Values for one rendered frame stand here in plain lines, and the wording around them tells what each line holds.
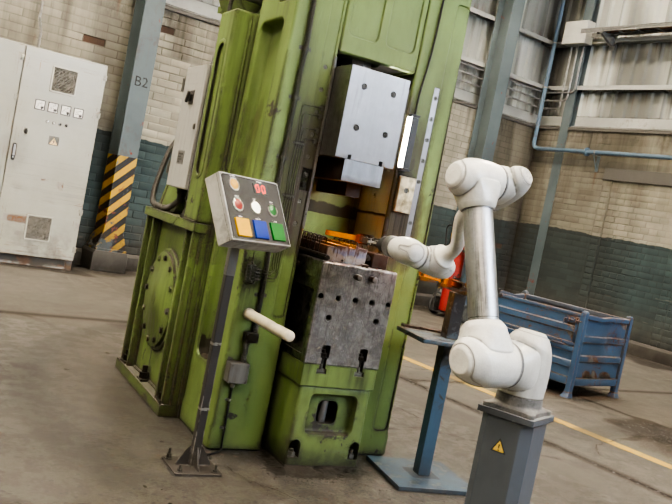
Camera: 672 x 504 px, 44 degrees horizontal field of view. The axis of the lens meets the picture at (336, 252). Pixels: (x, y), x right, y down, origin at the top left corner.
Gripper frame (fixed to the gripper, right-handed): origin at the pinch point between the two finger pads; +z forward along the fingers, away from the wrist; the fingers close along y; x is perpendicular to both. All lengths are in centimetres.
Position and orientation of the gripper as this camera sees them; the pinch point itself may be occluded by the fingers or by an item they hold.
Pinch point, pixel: (365, 239)
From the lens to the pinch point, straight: 359.1
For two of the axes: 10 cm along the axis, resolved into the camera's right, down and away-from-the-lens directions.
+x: 2.0, -9.8, -0.6
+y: 8.7, 1.4, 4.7
